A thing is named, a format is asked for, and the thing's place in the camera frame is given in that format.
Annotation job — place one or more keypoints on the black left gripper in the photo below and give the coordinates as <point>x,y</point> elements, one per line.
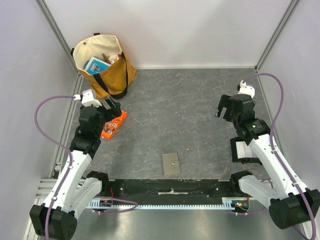
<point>110,114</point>

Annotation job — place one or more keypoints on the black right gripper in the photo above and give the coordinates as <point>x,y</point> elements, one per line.
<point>227,107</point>

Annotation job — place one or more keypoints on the black card tray box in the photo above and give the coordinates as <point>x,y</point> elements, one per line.
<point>234,154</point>

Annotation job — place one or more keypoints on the grey card holder wallet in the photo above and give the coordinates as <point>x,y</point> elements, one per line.
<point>171,164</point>

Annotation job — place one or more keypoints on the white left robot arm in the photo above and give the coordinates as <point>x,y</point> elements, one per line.
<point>57,217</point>

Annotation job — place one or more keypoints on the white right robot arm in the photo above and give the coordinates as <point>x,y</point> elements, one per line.
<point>289,202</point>

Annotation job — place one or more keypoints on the mustard canvas tote bag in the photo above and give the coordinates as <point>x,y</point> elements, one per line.
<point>114,80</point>

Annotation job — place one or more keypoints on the blue book in bag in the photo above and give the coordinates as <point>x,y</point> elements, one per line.
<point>95,66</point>

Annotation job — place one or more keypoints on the brown item in bag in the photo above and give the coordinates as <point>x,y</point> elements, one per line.
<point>111,59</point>

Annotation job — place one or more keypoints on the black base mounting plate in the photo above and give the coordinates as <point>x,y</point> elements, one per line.
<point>212,187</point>

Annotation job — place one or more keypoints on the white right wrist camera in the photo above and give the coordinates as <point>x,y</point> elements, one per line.
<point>244,89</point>

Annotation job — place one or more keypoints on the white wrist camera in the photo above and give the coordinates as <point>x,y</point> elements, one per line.
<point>244,89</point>
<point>88,98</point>

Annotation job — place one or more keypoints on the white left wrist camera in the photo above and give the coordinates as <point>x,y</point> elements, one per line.
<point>88,98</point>

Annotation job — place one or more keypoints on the slotted cable duct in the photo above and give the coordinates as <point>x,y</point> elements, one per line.
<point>99,204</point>

